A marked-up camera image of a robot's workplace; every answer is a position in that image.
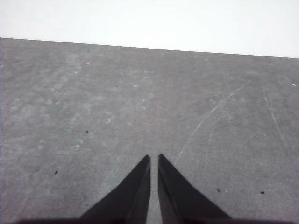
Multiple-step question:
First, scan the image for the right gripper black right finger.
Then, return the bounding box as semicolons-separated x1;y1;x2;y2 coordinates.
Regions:
157;153;232;220

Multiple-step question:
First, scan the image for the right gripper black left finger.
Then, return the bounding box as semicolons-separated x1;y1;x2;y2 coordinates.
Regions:
79;154;151;220

